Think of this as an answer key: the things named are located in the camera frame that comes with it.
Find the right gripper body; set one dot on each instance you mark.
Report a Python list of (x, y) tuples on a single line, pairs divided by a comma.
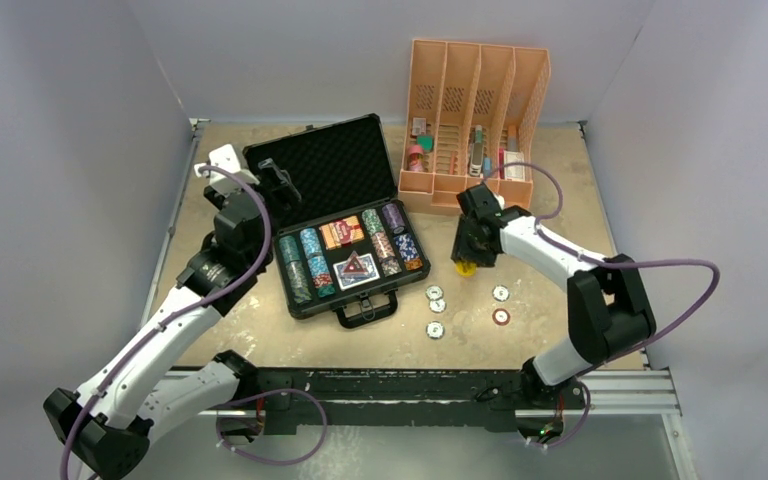
[(468, 247)]

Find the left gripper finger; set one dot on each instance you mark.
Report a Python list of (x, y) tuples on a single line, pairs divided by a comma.
[(273, 177), (280, 199)]

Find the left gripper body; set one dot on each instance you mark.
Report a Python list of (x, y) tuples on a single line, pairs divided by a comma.
[(216, 194)]

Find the yellow round button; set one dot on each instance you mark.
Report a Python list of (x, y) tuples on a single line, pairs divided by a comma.
[(466, 269)]

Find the dark green 50 chip stack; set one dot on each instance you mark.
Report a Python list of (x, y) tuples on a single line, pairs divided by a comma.
[(289, 249)]

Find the white blue 10 chip stack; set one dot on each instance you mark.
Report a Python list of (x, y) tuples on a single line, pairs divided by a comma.
[(310, 242)]

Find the red playing card deck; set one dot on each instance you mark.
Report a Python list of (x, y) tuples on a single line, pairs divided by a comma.
[(342, 232)]

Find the blue playing card deck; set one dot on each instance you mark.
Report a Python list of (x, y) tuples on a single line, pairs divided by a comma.
[(346, 283)]

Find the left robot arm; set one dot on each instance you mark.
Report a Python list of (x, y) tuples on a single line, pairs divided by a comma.
[(110, 421)]

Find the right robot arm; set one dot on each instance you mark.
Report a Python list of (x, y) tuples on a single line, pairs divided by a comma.
[(608, 310)]

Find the navy orange chip row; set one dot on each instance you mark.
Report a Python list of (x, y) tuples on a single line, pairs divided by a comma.
[(408, 251)]

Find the white red box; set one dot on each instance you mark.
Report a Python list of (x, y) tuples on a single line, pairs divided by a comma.
[(513, 166)]

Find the red white poker chip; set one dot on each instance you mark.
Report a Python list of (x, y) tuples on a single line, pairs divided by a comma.
[(501, 317)]

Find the black poker case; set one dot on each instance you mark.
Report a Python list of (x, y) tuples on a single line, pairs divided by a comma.
[(340, 170)]

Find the green white chip row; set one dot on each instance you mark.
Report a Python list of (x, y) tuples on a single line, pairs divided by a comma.
[(372, 222)]

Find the purple chip row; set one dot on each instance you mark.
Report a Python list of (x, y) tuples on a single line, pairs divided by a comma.
[(394, 218)]

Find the blue red green chip row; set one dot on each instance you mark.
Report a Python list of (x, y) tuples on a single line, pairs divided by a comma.
[(321, 277)]

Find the pink brown chip row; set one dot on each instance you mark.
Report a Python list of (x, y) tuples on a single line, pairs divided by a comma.
[(385, 253)]

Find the pink tape roll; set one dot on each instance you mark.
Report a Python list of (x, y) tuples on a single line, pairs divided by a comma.
[(415, 161)]

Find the orange desk organizer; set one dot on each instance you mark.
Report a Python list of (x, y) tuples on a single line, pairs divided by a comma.
[(467, 103)]

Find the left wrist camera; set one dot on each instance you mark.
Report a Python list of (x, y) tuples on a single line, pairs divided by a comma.
[(227, 159)]

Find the black aluminium base frame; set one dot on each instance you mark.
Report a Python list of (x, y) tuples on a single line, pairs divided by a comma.
[(489, 399)]

